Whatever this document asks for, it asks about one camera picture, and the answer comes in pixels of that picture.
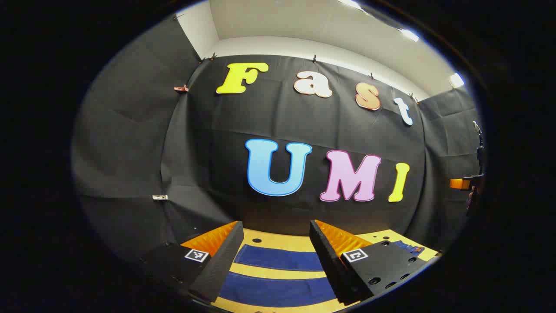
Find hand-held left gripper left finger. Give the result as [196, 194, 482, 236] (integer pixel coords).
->
[139, 221, 245, 303]

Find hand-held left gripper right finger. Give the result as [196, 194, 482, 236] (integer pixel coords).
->
[309, 220, 435, 306]

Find blue denim jeans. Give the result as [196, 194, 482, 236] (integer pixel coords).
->
[217, 241, 425, 307]

